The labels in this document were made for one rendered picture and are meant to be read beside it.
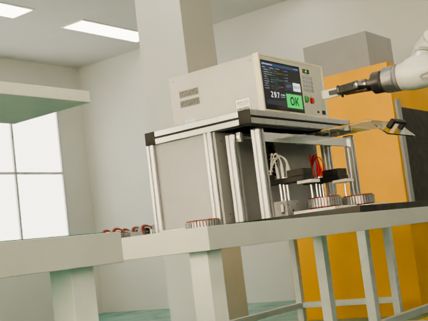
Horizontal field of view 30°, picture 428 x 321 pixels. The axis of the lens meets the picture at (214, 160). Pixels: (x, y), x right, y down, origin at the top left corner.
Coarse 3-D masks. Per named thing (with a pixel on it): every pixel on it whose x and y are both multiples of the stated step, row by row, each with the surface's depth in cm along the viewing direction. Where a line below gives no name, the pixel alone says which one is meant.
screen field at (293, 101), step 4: (288, 96) 276; (292, 96) 278; (296, 96) 280; (300, 96) 282; (288, 100) 275; (292, 100) 278; (296, 100) 280; (300, 100) 282; (288, 104) 275; (292, 104) 277; (296, 104) 279; (300, 104) 281; (296, 108) 279; (300, 108) 281
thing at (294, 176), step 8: (304, 168) 260; (288, 176) 262; (296, 176) 260; (304, 176) 259; (312, 176) 263; (272, 184) 266; (280, 184) 265; (288, 184) 269; (280, 192) 265; (288, 192) 268; (280, 200) 265
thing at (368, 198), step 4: (348, 196) 274; (352, 196) 272; (356, 196) 272; (360, 196) 272; (364, 196) 272; (368, 196) 273; (372, 196) 274; (344, 200) 275; (348, 200) 273; (352, 200) 273; (356, 200) 272; (360, 200) 272; (364, 200) 272; (368, 200) 272; (372, 200) 273; (344, 204) 275; (348, 204) 273; (352, 204) 273
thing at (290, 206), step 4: (288, 200) 263; (292, 200) 265; (296, 200) 267; (276, 204) 264; (284, 204) 262; (288, 204) 262; (292, 204) 265; (296, 204) 267; (276, 208) 264; (280, 208) 263; (284, 208) 262; (288, 208) 262; (292, 208) 264; (296, 208) 266; (276, 212) 264; (280, 212) 263; (284, 212) 262; (288, 212) 262; (292, 212) 264; (276, 216) 264; (280, 216) 263
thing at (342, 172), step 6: (336, 168) 279; (342, 168) 281; (324, 174) 282; (330, 174) 280; (336, 174) 279; (342, 174) 280; (324, 180) 281; (330, 180) 280; (336, 180) 279; (342, 180) 278; (348, 180) 278; (318, 186) 286; (324, 192) 288
